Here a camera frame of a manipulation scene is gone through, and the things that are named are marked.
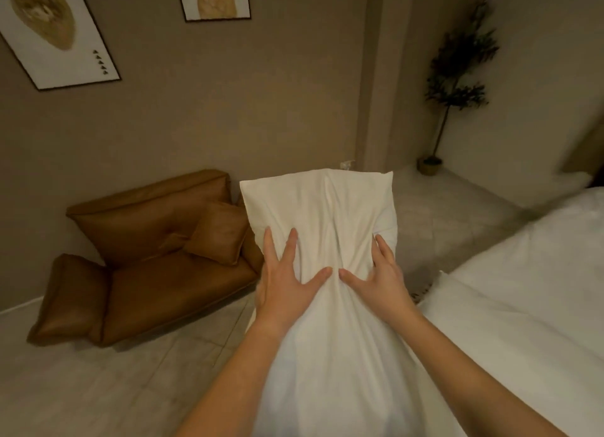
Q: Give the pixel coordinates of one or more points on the person's right hand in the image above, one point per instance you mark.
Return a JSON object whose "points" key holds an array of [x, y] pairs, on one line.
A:
{"points": [[384, 292]]}

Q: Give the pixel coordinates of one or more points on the person's left hand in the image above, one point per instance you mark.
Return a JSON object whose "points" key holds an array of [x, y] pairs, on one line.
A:
{"points": [[281, 295]]}

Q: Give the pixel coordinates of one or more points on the person's right thumb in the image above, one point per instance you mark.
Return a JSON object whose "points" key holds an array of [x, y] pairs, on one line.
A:
{"points": [[354, 279]]}

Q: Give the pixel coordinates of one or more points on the person's left middle finger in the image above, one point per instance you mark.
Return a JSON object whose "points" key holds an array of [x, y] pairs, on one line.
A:
{"points": [[269, 248]]}

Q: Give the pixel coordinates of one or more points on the person's left thumb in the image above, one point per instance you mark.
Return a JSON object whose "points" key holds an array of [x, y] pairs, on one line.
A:
{"points": [[317, 278]]}

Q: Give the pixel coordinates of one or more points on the white pillow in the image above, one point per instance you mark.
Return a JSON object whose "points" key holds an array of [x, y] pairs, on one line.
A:
{"points": [[330, 214]]}

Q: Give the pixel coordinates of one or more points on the person's right forearm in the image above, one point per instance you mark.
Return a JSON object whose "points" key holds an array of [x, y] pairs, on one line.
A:
{"points": [[462, 380]]}

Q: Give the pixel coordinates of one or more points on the person's left forearm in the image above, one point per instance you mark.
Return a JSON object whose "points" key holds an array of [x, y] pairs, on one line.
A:
{"points": [[231, 384]]}

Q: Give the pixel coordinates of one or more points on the brown leather cushion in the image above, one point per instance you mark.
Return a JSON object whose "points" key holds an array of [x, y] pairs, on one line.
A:
{"points": [[217, 233]]}

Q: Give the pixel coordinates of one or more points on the patterned floor rug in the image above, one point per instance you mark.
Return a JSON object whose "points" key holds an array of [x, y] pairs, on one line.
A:
{"points": [[423, 288]]}

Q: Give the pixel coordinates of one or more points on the brown leather sofa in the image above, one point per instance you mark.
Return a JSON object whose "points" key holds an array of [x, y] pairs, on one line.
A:
{"points": [[155, 281]]}

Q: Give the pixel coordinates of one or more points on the woven plant pot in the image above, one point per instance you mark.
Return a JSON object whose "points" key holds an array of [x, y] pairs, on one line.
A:
{"points": [[430, 166]]}

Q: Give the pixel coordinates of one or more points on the tall green artificial plant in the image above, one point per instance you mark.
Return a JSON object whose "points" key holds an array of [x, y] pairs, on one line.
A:
{"points": [[460, 59]]}

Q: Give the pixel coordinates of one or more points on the large framed gold fruit picture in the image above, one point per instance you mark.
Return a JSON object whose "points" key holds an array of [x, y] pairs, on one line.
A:
{"points": [[47, 26]]}

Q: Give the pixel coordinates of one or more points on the white wall socket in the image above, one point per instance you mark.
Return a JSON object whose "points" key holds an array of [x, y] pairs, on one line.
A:
{"points": [[347, 164]]}

